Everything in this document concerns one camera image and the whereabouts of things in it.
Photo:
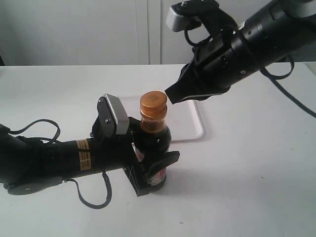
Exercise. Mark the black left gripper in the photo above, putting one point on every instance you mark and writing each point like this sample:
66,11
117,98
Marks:
117,152

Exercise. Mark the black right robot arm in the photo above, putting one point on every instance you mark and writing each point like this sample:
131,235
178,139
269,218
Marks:
285,26

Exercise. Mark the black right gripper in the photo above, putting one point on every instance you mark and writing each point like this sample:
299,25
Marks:
217,65

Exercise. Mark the dark soy sauce bottle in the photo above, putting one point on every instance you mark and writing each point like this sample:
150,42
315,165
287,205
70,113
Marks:
155,134

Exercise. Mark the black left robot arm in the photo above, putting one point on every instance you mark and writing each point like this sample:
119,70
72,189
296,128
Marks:
30,165

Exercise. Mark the white plastic tray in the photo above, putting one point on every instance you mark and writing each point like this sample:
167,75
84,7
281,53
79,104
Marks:
183,119

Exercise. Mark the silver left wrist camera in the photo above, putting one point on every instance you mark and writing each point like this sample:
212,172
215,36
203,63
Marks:
112,117

